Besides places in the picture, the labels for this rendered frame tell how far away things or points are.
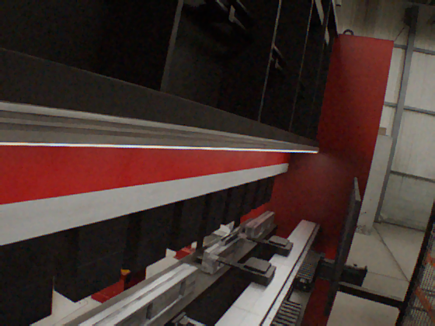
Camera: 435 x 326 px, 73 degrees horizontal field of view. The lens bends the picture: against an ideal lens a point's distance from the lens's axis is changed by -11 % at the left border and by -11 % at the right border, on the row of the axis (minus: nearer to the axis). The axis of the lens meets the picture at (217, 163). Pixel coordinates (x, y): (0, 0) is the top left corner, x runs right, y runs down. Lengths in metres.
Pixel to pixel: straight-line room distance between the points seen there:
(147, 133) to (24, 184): 0.23
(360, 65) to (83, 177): 2.07
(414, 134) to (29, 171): 8.45
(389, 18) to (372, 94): 6.83
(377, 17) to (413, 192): 4.39
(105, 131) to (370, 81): 2.17
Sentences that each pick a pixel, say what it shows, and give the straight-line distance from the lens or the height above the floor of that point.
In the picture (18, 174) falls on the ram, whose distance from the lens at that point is 0.51.
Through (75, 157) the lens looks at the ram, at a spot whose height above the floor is 1.40.
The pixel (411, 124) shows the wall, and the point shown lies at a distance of 8.66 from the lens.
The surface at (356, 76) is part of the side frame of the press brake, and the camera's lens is 2.38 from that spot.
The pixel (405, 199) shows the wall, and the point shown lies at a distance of 8.72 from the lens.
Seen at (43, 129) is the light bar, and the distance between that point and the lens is 0.27.
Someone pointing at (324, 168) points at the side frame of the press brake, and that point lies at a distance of 2.33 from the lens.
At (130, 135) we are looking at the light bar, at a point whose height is 1.46.
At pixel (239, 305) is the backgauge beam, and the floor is 0.98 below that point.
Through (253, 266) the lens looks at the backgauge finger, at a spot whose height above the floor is 1.03.
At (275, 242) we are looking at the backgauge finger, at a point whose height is 1.03.
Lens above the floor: 1.49
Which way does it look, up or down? 6 degrees down
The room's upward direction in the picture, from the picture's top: 11 degrees clockwise
